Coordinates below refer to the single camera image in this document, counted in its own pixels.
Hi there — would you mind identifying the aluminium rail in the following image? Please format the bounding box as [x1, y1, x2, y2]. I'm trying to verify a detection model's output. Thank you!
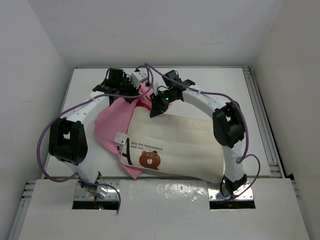
[8, 180, 36, 240]
[242, 67, 285, 178]

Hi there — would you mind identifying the right aluminium rail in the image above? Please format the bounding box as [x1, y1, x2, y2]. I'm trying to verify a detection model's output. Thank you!
[242, 67, 285, 178]

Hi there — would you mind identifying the metal base plate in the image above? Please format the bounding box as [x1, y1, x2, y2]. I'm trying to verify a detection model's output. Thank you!
[74, 181, 120, 202]
[207, 180, 254, 202]

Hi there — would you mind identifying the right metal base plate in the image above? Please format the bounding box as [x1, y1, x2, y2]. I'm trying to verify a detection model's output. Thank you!
[207, 180, 254, 202]

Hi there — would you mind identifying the left aluminium rail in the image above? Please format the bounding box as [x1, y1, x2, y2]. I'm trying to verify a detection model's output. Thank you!
[8, 180, 36, 240]

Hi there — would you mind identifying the white front cover panel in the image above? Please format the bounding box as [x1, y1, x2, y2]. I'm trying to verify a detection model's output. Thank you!
[19, 178, 309, 240]

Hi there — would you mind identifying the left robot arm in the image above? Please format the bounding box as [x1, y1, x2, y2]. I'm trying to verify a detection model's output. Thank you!
[48, 67, 148, 185]

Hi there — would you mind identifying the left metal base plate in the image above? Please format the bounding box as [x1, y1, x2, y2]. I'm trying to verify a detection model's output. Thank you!
[74, 181, 120, 202]

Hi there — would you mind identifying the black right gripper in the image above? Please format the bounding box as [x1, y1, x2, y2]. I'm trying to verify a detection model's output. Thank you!
[150, 88, 176, 117]

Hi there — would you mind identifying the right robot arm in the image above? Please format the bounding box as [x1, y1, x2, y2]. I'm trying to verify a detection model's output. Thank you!
[149, 70, 248, 196]

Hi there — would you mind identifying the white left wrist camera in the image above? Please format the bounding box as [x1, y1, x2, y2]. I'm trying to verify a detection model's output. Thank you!
[130, 71, 148, 89]

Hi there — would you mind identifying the cream bear print pillow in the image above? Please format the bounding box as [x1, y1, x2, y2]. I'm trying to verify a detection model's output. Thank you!
[120, 107, 225, 183]

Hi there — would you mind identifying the pink satin pillowcase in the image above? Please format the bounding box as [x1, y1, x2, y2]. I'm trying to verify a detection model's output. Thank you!
[93, 83, 153, 180]

